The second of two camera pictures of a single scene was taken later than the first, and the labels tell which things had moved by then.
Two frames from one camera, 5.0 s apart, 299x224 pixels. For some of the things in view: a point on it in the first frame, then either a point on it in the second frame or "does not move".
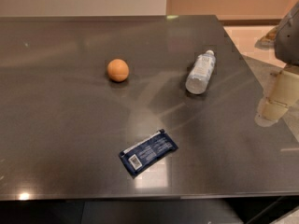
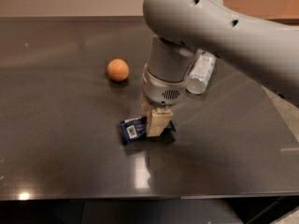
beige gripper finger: x=284 y=93 → x=160 y=92
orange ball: x=118 y=70 does not move
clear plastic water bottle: x=198 y=76 does not move
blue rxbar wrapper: x=141 y=156 → x=135 y=130
